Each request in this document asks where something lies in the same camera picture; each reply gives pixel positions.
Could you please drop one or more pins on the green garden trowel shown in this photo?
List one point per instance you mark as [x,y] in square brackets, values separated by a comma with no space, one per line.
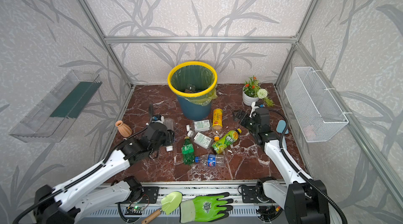
[169,203]

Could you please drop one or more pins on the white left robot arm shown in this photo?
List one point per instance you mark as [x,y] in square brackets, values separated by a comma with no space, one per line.
[74,199]

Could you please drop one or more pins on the green soda bottle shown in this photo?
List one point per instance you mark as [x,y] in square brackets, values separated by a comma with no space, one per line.
[188,152]

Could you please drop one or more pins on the lower white cap bottle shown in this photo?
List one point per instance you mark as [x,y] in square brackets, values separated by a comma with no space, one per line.
[200,139]

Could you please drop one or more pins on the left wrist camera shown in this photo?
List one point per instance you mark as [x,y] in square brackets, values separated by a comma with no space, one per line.
[157,119]

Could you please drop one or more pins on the green artificial plant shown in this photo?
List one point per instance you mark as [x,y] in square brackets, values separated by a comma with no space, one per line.
[252,88]

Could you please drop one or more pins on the clear acrylic wall shelf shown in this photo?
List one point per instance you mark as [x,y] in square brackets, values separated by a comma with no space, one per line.
[51,119]

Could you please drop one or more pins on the yellow orange drink bottle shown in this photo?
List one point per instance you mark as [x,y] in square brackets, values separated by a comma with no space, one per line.
[217,119]

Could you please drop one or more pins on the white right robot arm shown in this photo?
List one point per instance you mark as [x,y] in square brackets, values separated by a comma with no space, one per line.
[303,199]

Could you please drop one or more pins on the green label juice bottle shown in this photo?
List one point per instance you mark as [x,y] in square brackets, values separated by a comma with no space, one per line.
[227,140]

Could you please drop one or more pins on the white cap bottle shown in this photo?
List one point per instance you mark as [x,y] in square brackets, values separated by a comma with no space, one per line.
[200,139]
[199,126]

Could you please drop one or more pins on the upper white cap bottle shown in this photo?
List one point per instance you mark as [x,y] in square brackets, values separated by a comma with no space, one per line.
[199,126]

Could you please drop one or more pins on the white wire mesh basket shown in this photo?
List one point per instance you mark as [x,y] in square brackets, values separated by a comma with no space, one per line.
[317,112]

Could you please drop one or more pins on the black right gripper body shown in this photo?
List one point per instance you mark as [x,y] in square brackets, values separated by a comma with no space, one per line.
[246,120]

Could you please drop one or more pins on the white plant pot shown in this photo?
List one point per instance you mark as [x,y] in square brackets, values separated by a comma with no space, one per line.
[247,100]

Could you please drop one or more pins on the small terracotta vase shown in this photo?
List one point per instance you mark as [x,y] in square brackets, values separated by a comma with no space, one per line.
[123,129]

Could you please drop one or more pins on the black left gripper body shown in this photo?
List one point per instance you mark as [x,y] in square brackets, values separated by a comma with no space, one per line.
[169,134]

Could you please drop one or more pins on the small circuit board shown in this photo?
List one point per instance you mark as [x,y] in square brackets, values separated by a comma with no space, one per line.
[135,210]

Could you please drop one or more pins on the teal ribbed trash bin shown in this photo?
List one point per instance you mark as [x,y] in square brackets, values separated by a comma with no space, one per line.
[192,111]

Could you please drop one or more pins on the clear crushed plastic bottle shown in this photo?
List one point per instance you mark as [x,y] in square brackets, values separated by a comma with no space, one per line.
[190,88]

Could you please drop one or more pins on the water bottle blue label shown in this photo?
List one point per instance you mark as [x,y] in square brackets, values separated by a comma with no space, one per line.
[169,123]

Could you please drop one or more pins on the green plastic bin liner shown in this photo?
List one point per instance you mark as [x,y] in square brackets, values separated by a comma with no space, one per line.
[200,74]

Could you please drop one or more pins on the green work glove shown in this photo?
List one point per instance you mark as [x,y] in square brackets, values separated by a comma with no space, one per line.
[208,208]

